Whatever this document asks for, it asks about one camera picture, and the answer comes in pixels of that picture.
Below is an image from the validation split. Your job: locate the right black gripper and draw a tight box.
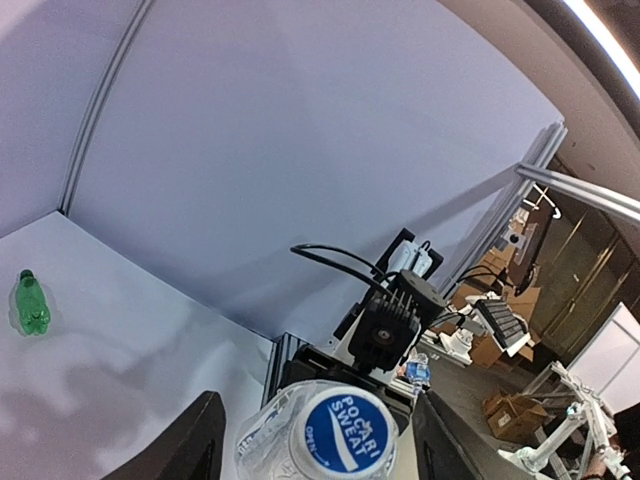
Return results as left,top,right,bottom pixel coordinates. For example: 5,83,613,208
272,345,415,420

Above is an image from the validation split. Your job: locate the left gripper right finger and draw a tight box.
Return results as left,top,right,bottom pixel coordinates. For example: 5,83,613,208
412,392,530,480

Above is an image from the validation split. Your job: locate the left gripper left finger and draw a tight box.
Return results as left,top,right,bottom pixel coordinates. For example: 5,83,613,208
104,391,225,480

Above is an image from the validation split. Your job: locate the clear labelled water bottle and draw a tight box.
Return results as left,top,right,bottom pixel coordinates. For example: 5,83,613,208
234,380,399,480

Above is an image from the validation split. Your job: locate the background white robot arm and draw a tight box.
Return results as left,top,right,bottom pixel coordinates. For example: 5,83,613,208
412,364,632,479

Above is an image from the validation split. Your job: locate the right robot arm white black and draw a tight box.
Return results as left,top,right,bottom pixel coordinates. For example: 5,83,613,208
262,229,446,429

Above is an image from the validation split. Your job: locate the small blue water bottle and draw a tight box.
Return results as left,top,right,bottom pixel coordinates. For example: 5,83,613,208
405,353,431,395

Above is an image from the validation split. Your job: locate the green plastic bottle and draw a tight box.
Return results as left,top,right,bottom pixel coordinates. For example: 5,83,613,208
15,269,51,335

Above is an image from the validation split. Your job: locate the cardboard box on floor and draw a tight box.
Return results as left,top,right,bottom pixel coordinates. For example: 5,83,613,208
482,388,548,444

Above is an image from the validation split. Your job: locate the cardboard boxes pile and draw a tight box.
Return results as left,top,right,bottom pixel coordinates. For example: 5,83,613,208
436,246,540,370

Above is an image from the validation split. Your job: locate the keyboard on white stand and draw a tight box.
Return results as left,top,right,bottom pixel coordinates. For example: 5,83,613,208
439,294,539,359

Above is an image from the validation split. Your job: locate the aluminium overhead bar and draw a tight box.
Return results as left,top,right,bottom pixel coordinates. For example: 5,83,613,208
516,163,639,225

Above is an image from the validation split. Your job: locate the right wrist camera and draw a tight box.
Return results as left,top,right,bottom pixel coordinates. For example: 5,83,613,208
347,289,423,375

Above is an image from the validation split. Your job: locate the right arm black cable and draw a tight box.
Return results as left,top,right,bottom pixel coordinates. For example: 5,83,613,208
289,242,401,296

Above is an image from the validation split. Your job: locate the right aluminium wall post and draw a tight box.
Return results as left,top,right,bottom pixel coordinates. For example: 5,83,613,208
57,0,157,216

